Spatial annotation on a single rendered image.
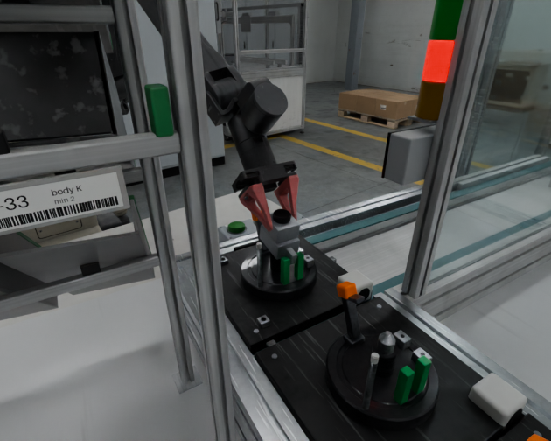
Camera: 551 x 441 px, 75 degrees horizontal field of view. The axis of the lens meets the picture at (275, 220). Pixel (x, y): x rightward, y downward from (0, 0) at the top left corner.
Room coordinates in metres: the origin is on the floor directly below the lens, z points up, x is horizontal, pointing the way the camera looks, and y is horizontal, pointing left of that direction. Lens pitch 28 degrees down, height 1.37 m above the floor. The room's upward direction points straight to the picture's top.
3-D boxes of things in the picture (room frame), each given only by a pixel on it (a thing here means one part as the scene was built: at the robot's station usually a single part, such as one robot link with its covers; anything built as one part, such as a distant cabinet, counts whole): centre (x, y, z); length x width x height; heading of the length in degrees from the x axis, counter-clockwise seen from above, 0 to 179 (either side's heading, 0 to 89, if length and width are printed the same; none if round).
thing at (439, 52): (0.53, -0.23, 1.33); 0.05 x 0.05 x 0.05
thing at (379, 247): (0.67, -0.28, 0.91); 0.84 x 0.28 x 0.10; 121
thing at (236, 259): (0.54, -0.01, 0.96); 0.24 x 0.24 x 0.02; 31
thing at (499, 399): (0.31, -0.14, 1.01); 0.24 x 0.24 x 0.13; 31
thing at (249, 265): (0.54, -0.01, 0.98); 0.14 x 0.14 x 0.02
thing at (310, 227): (0.81, -0.17, 0.91); 0.89 x 0.06 x 0.11; 121
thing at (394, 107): (6.28, -1.79, 0.20); 1.20 x 0.80 x 0.41; 38
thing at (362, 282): (0.50, -0.14, 0.97); 0.05 x 0.05 x 0.04; 31
